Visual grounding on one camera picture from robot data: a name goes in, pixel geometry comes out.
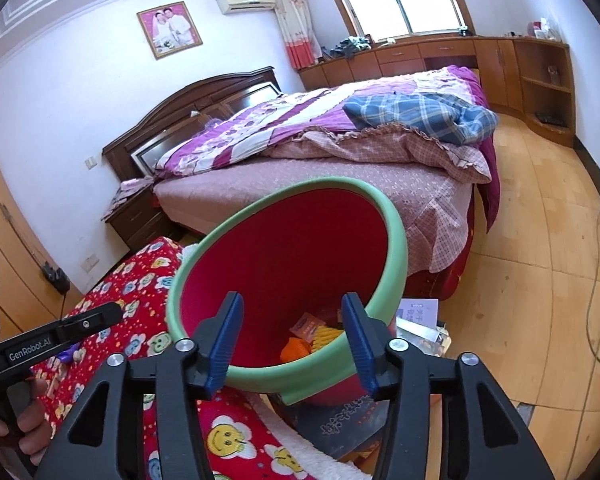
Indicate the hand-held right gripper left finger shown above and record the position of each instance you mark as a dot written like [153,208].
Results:
[227,340]

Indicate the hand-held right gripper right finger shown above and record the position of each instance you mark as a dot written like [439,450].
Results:
[357,340]

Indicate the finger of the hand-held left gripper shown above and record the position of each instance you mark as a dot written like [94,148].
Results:
[95,319]

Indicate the yellow foam fruit net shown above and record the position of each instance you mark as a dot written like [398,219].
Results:
[327,339]

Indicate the orange snack packet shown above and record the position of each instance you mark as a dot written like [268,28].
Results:
[307,329]

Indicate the orange foam fruit net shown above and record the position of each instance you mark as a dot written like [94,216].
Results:
[297,351]

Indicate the red bin with green rim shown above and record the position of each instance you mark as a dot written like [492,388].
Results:
[290,260]

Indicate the person's left hand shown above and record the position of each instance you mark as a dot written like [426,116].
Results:
[37,415]

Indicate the purple crumpled wrapper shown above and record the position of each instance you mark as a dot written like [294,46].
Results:
[67,355]

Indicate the black power strip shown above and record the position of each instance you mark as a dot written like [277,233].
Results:
[56,277]

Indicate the red floral blanket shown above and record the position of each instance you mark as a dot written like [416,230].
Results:
[140,280]

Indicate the white paper leaflet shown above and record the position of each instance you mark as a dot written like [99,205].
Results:
[417,312]

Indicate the silver plastic bag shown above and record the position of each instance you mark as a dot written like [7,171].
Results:
[425,337]

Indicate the dark printed book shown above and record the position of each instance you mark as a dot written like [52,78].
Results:
[340,425]

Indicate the dark wooden nightstand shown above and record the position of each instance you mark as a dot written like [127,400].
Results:
[140,220]

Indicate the light wooden wardrobe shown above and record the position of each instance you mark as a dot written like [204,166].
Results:
[10,240]

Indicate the pink folded clothes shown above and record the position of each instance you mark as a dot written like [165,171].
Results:
[130,190]

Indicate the dark wooden bed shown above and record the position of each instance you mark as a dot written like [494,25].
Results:
[330,185]

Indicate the pink ruffled blanket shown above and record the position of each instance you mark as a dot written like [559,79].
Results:
[380,147]

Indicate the purple floral quilt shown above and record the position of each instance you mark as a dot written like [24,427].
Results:
[260,130]

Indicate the blue plaid cloth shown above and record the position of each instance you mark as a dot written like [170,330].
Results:
[420,112]

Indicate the dark crumpled clothes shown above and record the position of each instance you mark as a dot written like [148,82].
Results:
[350,46]

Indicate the long wooden cabinet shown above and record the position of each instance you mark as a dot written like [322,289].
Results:
[495,65]

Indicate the floral curtain with red hem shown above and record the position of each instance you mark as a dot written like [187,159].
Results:
[295,25]

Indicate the white air conditioner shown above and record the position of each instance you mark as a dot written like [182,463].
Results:
[245,2]

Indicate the pink and white containers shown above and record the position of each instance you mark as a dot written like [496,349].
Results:
[547,29]

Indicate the white wall outlet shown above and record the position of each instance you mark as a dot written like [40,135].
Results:
[90,263]

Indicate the white wall switch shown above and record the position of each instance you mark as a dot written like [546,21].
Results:
[90,161]

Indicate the framed wall photo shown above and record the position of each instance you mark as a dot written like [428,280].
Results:
[170,30]

